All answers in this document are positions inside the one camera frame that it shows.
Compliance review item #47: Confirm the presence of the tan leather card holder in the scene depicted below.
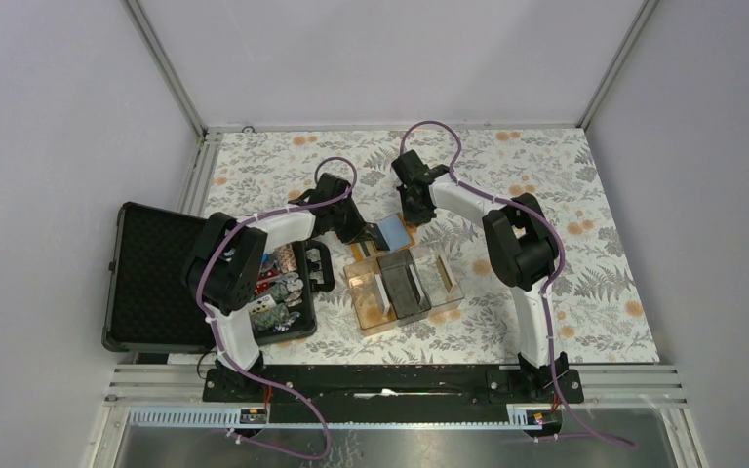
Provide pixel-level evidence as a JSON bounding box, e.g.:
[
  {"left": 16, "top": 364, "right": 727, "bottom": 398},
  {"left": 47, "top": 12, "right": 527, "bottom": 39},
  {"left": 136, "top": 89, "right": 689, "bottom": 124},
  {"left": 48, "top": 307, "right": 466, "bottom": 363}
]
[{"left": 350, "top": 214, "right": 415, "bottom": 261}]

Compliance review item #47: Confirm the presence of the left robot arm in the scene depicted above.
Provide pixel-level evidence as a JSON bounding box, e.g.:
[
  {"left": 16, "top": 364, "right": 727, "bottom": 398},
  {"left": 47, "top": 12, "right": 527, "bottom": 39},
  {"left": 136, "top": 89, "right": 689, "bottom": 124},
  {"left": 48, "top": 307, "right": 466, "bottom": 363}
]
[{"left": 181, "top": 174, "right": 386, "bottom": 401}]

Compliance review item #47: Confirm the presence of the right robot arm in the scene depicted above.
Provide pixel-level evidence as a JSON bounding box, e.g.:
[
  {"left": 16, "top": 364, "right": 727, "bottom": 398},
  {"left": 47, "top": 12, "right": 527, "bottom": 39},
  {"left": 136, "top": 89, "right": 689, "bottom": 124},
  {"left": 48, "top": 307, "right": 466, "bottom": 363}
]
[{"left": 391, "top": 151, "right": 567, "bottom": 402}]

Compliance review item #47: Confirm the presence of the amber transparent card box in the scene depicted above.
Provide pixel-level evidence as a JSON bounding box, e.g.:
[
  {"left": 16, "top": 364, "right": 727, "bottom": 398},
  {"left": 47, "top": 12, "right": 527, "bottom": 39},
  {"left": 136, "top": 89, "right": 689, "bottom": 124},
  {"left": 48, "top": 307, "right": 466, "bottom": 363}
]
[{"left": 343, "top": 258, "right": 397, "bottom": 336}]

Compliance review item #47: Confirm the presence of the black card stack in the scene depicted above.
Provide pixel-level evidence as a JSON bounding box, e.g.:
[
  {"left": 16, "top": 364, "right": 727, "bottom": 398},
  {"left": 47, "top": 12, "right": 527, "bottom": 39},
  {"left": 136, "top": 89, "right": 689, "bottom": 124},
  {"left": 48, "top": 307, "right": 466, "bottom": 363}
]
[{"left": 408, "top": 263, "right": 426, "bottom": 308}]

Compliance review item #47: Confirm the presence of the white card stack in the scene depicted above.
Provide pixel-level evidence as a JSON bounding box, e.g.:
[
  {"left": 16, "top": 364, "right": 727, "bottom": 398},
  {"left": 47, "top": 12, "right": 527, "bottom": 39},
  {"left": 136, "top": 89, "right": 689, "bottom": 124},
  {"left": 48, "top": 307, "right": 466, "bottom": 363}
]
[{"left": 374, "top": 273, "right": 391, "bottom": 317}]

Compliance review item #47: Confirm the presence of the smoky black card box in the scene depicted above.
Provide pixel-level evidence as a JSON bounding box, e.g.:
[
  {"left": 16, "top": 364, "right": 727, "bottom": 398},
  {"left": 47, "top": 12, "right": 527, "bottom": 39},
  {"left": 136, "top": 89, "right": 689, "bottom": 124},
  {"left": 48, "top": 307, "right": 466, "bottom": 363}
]
[{"left": 376, "top": 250, "right": 430, "bottom": 326}]

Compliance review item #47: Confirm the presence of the clear transparent card box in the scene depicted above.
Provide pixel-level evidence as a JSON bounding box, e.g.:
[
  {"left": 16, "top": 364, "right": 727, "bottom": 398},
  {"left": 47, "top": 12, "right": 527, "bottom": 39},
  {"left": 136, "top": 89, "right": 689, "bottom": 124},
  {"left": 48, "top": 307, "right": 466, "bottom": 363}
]
[{"left": 410, "top": 243, "right": 464, "bottom": 312}]

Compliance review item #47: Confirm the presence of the floral table mat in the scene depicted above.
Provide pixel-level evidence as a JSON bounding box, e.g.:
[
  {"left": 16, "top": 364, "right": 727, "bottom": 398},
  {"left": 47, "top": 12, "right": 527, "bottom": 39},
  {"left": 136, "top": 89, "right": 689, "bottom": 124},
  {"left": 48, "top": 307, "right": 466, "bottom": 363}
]
[{"left": 195, "top": 126, "right": 658, "bottom": 364}]

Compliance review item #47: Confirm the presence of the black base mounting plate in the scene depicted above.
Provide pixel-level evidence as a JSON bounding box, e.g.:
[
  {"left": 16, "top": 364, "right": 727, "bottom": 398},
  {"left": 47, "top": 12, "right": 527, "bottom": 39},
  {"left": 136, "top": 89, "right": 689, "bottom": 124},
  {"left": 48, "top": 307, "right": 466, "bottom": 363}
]
[{"left": 202, "top": 365, "right": 584, "bottom": 425}]

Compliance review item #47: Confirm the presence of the black poker chip case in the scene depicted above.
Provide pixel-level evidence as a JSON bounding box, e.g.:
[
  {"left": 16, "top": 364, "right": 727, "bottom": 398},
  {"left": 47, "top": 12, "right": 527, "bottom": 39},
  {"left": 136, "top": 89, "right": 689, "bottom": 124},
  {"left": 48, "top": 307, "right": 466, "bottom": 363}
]
[{"left": 101, "top": 201, "right": 335, "bottom": 354}]

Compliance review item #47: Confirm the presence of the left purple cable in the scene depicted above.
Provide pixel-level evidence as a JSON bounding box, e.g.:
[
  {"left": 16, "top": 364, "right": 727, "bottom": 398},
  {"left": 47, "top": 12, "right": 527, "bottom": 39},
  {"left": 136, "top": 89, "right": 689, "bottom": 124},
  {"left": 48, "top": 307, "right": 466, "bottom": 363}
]
[{"left": 194, "top": 156, "right": 360, "bottom": 461}]

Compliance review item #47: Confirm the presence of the purple cable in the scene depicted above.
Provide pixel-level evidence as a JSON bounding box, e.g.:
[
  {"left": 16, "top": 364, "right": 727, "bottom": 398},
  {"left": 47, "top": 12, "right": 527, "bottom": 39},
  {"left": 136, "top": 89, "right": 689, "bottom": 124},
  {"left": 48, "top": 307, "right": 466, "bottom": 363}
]
[
  {"left": 194, "top": 156, "right": 360, "bottom": 461},
  {"left": 399, "top": 120, "right": 638, "bottom": 450}
]

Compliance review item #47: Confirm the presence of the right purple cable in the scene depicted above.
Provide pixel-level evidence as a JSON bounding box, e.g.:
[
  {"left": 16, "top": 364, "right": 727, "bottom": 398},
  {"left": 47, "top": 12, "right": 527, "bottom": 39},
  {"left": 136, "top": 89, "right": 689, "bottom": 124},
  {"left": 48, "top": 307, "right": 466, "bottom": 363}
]
[{"left": 399, "top": 120, "right": 638, "bottom": 450}]

